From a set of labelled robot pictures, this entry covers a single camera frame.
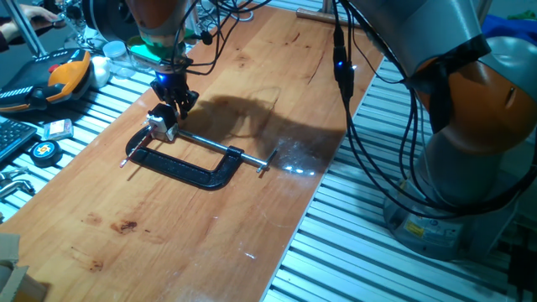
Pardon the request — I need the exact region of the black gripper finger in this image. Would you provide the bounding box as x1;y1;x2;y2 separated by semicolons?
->
158;96;180;111
179;91;201;121

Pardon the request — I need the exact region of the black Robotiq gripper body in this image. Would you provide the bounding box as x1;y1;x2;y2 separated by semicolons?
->
150;65;191;101

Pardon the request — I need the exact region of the person forearm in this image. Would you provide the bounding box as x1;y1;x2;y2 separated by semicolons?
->
0;19;23;43

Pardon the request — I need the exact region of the bare person hand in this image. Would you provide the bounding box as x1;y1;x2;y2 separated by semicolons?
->
17;3;62;25

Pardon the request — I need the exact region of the glass jar white lid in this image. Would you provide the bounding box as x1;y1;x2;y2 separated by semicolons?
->
102;40;135;79

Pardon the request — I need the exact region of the black iron C-clamp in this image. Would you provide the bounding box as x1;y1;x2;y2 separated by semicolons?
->
124;124;279;190

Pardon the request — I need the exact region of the white plastic figurine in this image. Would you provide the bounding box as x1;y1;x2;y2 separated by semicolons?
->
90;55;112;89

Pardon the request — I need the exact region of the orange black teach pendant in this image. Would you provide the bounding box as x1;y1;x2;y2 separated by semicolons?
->
0;47;92;114

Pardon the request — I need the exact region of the small white pink card pack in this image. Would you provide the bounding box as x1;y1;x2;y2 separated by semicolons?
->
41;118;75;142

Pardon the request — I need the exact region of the black blue tape measure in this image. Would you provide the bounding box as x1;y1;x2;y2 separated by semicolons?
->
29;140;63;168

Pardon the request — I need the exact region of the orange wooden board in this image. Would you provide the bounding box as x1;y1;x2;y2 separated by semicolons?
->
0;2;389;302

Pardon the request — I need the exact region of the silver metal stand leg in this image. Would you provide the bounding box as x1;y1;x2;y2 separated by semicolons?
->
6;0;46;58

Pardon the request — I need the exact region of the black computer keyboard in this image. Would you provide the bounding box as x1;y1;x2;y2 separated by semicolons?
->
0;118;38;164

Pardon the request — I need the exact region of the chrome pipe fitting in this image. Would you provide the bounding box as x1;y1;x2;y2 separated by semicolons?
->
0;166;35;200

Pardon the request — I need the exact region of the blue plastic bag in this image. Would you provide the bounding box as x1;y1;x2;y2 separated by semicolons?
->
482;14;537;43

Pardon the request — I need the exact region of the green wrist adapter ring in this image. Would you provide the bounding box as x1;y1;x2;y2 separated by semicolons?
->
127;35;188;62

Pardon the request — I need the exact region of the wooden handled hammer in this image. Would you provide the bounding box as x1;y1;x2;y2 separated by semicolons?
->
295;7;362;29

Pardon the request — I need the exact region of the black cable adapter blue light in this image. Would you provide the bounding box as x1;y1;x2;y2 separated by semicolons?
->
332;24;356;98

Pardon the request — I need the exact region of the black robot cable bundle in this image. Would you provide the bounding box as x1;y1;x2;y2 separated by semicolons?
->
167;0;537;220

